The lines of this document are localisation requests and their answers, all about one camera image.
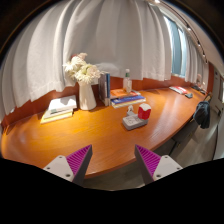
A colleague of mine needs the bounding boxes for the small white plug adapter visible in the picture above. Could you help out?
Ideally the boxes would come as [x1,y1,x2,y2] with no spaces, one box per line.
[127,105,133,115]

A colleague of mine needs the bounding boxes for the white flower bouquet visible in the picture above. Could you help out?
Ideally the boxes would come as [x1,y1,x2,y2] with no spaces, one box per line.
[63,53,101,84]

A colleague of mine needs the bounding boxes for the yellow book under stack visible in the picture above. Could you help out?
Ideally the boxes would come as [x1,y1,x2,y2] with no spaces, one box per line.
[40,109,73,124]

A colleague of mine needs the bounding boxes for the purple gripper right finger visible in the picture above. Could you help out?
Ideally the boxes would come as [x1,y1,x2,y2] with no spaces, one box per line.
[135,145,182,184]

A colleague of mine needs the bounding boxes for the white curtain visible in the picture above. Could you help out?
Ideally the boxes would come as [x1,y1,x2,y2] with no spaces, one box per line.
[0,0,208,120]

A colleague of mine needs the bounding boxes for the white ceramic vase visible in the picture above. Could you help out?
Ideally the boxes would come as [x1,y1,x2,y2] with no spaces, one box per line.
[79,81,96,110]

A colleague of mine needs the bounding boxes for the orange book on stack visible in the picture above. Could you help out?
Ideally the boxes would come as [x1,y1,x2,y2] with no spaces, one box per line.
[110,89,140,99]

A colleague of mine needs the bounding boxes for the white book on stack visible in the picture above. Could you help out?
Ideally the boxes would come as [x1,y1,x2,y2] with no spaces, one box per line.
[48,95,77,113]

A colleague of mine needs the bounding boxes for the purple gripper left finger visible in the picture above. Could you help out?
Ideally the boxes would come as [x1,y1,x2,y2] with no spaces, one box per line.
[44,145,93,186]

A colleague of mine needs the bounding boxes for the red white charger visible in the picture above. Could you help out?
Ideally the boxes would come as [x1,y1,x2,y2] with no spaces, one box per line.
[138,103,151,120]

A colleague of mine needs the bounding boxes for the upright grey books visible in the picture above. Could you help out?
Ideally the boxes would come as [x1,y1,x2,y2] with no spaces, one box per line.
[98,72,110,106]

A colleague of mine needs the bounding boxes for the small dark object far desk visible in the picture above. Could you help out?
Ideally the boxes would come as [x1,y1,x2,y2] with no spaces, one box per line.
[185,93,193,99]

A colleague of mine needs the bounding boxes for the chair with dark jacket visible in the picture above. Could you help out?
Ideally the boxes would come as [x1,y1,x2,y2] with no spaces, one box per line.
[168,100,212,157]

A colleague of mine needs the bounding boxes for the clear plastic bottle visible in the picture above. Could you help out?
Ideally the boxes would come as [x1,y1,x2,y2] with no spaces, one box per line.
[123,69,132,93]

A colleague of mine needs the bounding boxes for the red book far desk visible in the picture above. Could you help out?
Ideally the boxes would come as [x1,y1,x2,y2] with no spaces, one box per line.
[169,86,187,95]

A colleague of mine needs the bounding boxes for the blue book in stack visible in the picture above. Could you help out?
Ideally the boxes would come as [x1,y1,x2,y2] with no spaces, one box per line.
[111,95,146,108]

